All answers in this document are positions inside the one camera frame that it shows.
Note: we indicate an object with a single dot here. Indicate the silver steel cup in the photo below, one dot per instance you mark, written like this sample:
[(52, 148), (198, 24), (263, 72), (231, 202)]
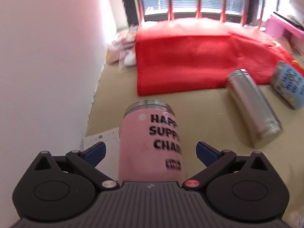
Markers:
[(262, 123)]

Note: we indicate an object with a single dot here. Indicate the blue cup with text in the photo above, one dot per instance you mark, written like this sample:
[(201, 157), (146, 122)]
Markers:
[(288, 82)]

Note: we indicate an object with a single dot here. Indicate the steel window guard rail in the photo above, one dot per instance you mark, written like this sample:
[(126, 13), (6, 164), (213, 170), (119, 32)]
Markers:
[(245, 12)]

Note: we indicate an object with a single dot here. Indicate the pink cup with black text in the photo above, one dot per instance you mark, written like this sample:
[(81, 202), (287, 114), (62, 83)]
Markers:
[(150, 149)]

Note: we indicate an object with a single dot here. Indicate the purple sticker sheet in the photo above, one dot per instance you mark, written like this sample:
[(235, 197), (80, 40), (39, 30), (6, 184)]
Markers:
[(110, 163)]

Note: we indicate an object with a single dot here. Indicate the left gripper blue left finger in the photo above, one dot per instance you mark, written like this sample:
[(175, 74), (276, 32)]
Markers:
[(94, 154)]

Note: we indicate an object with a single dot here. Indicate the red cloth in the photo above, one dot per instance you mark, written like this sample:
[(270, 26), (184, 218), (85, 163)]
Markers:
[(191, 54)]

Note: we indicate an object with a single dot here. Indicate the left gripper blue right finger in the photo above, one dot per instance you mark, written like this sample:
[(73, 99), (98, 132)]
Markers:
[(207, 154)]

